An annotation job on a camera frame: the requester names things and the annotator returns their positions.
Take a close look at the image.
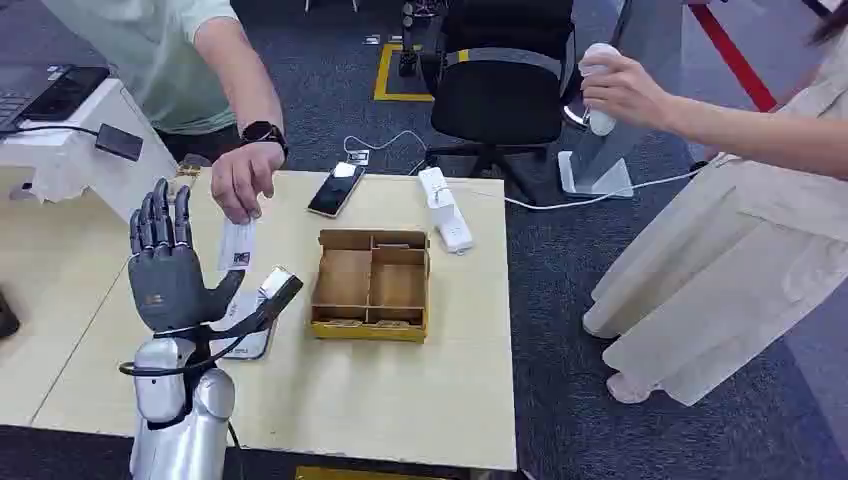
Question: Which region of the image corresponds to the person's hand without watch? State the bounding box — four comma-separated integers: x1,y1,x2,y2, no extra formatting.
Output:
578,52,676,134

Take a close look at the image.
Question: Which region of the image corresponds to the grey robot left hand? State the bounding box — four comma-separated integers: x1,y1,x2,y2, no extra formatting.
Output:
127,178,246,333

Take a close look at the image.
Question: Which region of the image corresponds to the person's hand with watch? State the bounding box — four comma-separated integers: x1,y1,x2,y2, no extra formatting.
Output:
210,141,287,225

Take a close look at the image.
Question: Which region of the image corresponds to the white handheld controller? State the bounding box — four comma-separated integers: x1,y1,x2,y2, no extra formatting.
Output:
577,42,623,138

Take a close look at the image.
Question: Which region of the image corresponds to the white printed card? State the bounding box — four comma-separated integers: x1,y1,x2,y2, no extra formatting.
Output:
217,217,258,274

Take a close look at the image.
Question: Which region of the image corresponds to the black wrist watch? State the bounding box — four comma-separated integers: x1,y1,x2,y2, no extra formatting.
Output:
239,120,290,159

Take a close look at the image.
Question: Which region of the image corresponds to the grey pole stand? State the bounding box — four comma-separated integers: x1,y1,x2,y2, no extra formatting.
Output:
557,0,639,199

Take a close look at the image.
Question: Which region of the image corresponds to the black smartphone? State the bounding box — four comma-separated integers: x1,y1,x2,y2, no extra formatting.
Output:
306,161,367,220

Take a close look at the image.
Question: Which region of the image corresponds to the black office chair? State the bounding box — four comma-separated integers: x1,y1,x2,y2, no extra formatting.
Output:
419,0,579,203

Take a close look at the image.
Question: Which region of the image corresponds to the black power adapter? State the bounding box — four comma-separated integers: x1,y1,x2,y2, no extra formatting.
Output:
93,123,145,163

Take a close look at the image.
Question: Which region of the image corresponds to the person in pale green top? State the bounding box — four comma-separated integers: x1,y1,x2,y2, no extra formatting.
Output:
39,0,287,225

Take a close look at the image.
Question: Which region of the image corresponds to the white side desk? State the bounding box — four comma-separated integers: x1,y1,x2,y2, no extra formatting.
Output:
0,77,179,225

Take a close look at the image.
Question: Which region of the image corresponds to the black object at desk edge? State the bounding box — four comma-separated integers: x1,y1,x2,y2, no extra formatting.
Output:
0,290,22,341

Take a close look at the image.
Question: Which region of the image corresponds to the wooden card box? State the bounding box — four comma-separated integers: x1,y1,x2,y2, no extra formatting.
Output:
309,228,432,344

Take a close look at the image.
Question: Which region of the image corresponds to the black tablet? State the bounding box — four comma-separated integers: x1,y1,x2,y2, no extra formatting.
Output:
22,65,111,123

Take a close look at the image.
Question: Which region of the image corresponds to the person in beige clothing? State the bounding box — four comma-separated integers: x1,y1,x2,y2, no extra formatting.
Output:
578,0,848,408

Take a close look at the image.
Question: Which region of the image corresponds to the white power strip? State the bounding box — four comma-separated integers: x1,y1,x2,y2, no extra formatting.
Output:
417,166,476,256

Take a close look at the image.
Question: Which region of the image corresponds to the black tripod stand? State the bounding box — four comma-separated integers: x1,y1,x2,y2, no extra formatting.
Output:
396,0,446,79

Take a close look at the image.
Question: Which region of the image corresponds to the grey laptop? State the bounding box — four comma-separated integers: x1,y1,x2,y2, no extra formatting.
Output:
0,63,75,136

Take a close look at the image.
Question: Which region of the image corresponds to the white power strip cable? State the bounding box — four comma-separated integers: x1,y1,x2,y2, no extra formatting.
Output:
463,162,709,212

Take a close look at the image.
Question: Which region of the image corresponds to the thin white charging cable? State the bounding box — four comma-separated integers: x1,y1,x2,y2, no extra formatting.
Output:
342,129,431,175

